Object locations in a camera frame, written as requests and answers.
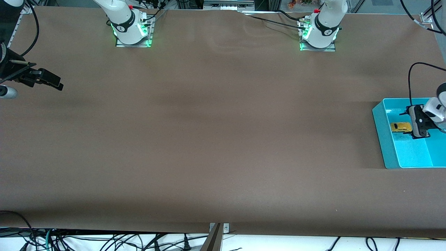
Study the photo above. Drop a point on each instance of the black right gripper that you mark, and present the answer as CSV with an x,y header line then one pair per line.
x,y
14,72

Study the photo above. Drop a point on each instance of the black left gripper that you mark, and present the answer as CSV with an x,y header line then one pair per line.
x,y
420,122

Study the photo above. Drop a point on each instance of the yellow toy beetle car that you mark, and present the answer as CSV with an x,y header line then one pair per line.
x,y
400,127

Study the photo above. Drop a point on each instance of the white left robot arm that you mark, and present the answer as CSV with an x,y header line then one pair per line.
x,y
325,29

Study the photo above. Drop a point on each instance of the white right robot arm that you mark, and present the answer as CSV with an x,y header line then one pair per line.
x,y
126,24

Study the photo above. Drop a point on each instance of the turquoise plastic bin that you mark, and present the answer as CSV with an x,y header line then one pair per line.
x,y
411,153

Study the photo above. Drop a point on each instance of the colourful background clutter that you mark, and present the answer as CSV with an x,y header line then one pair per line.
x,y
303,2

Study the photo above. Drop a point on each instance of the grey power strip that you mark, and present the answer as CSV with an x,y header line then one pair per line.
x,y
228,4

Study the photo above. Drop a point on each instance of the dark angled support strut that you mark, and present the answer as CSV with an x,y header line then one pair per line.
x,y
212,240

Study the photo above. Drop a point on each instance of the aluminium corner bracket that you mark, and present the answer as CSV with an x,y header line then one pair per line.
x,y
427,17
27,9

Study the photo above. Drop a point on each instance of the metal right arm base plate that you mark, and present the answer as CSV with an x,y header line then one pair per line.
x,y
150,33

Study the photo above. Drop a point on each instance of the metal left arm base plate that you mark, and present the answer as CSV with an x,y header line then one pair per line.
x,y
313,48

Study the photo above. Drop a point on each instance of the small metal table bracket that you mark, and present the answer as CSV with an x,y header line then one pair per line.
x,y
226,228

